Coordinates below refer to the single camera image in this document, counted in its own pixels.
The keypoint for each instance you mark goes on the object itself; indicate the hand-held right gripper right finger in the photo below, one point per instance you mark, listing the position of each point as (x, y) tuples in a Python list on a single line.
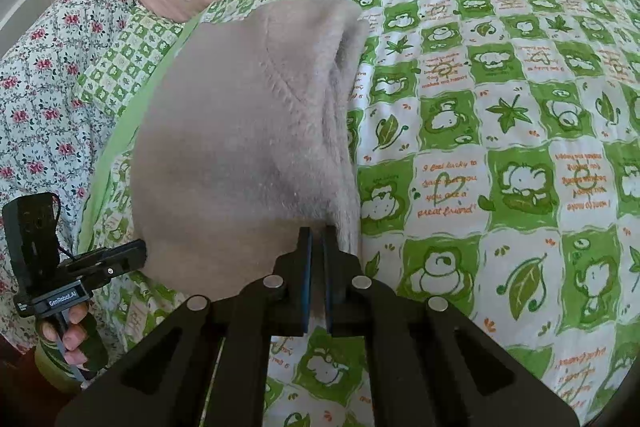
[(328, 277)]

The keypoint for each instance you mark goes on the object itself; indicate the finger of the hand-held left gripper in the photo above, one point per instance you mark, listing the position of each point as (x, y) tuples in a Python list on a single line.
[(125, 252), (115, 273)]

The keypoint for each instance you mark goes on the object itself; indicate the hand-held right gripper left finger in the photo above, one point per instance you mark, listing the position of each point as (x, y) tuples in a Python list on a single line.
[(306, 277)]

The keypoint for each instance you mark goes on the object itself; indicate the beige fuzzy sweater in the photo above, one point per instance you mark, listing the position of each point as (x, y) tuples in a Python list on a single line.
[(235, 147)]

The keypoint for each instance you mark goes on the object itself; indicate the person's left hand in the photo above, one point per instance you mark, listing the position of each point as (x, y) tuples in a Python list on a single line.
[(77, 332)]

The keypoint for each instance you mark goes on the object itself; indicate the floral bed sheet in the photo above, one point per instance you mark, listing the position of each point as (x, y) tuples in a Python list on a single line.
[(50, 82)]

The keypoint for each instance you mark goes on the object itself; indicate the green checkered printed blanket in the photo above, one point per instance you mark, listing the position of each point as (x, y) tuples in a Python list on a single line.
[(475, 132)]

